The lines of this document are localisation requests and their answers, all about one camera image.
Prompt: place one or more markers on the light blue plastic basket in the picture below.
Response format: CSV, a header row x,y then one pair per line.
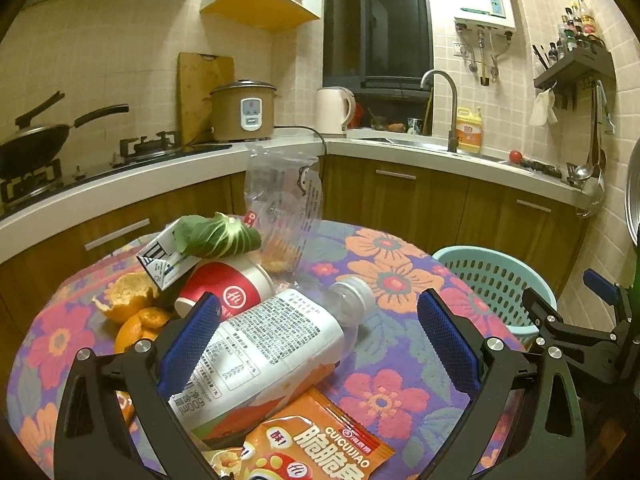
x,y
499,280

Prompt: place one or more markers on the clear plastic bottle white label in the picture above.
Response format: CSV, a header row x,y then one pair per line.
x,y
265,357

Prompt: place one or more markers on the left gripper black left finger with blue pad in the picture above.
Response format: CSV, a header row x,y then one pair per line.
x,y
92,440

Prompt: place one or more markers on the wooden cutting board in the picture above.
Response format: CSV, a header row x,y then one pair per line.
x,y
198,75

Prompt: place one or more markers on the brown rice cooker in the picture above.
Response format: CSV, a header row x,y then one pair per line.
x,y
242,111

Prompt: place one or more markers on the white milk carton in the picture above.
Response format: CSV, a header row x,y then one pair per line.
x,y
162,261

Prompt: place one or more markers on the dark window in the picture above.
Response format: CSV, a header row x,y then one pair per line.
x,y
376,46

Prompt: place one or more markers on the white electric kettle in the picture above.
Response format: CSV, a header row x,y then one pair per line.
x,y
335,108

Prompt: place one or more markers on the black frying pan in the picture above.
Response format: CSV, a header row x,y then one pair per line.
x,y
32,147

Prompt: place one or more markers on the floral tablecloth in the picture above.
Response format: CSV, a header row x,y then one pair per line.
x,y
393,382

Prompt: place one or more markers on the clear plastic bag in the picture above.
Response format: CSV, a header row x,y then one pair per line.
x,y
283,201

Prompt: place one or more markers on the green leafy vegetable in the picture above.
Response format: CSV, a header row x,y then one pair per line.
x,y
214,238

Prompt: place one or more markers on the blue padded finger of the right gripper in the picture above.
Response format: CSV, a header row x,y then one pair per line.
x,y
603,288

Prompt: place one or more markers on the gas stove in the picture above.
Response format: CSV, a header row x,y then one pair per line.
x,y
20,188

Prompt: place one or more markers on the hanging steel ladle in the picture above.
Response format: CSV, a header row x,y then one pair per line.
x,y
593,165

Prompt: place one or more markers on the perforated steel steamer tray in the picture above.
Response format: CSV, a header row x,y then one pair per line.
x,y
632,194

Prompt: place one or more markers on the red tomato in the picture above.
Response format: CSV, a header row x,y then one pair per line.
x,y
516,157

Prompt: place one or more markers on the black wall shelf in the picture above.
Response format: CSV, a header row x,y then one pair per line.
x,y
575,66

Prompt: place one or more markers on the yellow dish soap bottle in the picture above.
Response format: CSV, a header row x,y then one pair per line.
x,y
469,129

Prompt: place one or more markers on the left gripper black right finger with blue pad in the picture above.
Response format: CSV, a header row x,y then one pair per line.
x,y
546,439

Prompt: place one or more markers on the orange snack bag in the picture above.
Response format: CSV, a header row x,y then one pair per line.
x,y
309,439

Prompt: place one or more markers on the red white paper cup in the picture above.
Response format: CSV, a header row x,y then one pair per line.
x,y
238,282

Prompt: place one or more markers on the orange peel piece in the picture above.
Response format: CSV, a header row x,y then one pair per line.
x,y
126,296

